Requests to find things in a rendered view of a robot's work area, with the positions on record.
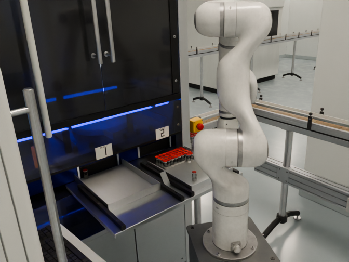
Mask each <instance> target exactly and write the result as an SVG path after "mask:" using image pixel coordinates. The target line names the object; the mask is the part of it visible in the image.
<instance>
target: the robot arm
mask: <svg viewBox="0 0 349 262"><path fill-rule="evenodd" d="M272 22H273V20H272V13H271V11H270V9H269V8H268V7H267V6H266V5H265V4H264V3H261V2H256V1H238V0H215V1H208V2H205V3H203V4H201V5H200V6H199V7H198V8H197V10H196V12H195V14H194V25H195V28H196V30H197V32H198V33H199V34H201V35H203V36H207V37H219V64H218V67H217V95H218V99H219V116H220V117H219V118H218V122H217V128H213V129H204V130H201V131H200V132H199V133H197V134H196V136H195V137H194V139H193V143H192V154H193V157H194V159H195V161H196V163H197V164H198V166H199V167H200V168H201V169H202V170H203V171H204V172H205V173H206V174H207V175H208V177H209V178H210V179H211V182H212V227H210V228H209V229H208V230H207V231H206V232H205V233H204V235H203V246H204V248H205V250H206V251H207V252H208V253H209V254H210V255H211V256H213V257H214V258H217V259H219V260H223V261H230V262H236V261H242V260H245V259H248V258H250V257H251V256H252V255H253V254H254V253H255V252H256V250H257V245H258V242H257V238H256V236H255V235H254V234H253V233H252V232H251V231H250V230H248V214H249V182H248V180H247V179H246V178H245V177H243V176H242V175H240V174H237V173H235V172H233V171H231V170H229V169H228V168H226V167H257V166H260V165H262V164H263V163H265V161H266V160H267V158H268V156H269V144H268V140H267V138H266V136H265V134H264V132H263V130H262V128H261V126H260V124H259V122H258V120H257V118H256V116H255V114H254V111H253V108H252V105H251V104H253V103H255V101H256V98H257V89H258V85H257V79H256V77H255V75H254V74H253V72H252V71H251V70H250V62H251V58H252V55H253V54H254V52H255V50H256V49H257V48H258V47H259V45H260V44H261V43H262V42H263V41H264V39H265V38H266V37H267V36H268V34H269V32H270V30H271V27H272ZM238 122H239V124H240V128H238Z"/></svg>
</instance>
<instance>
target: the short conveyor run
mask: <svg viewBox="0 0 349 262"><path fill-rule="evenodd" d="M196 117H199V118H201V119H203V125H204V128H203V130H204V129H213V128H217V122H218V118H219V117H220V116H219V109H216V110H212V111H209V112H206V113H203V114H199V115H196Z"/></svg>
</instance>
